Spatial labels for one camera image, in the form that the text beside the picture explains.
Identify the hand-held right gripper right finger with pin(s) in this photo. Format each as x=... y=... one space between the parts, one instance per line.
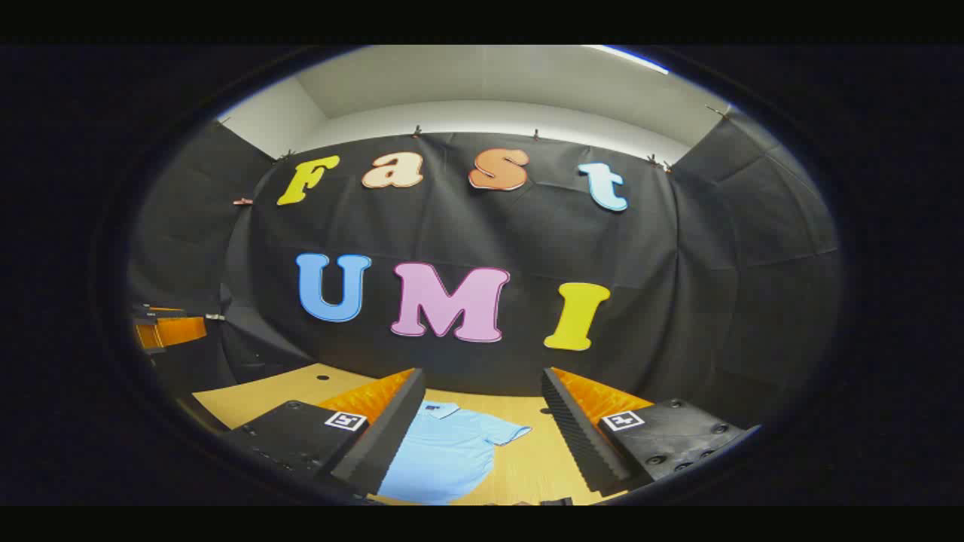
x=576 y=429

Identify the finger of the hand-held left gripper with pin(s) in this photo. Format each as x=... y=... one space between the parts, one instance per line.
x=147 y=336
x=184 y=331

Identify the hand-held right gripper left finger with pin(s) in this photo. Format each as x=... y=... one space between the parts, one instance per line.
x=392 y=433

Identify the ceiling light strip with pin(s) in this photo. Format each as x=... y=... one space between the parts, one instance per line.
x=629 y=59

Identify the light blue T-shirt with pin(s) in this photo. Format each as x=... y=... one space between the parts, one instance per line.
x=444 y=459

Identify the black backdrop cloth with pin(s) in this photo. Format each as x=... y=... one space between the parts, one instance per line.
x=527 y=241

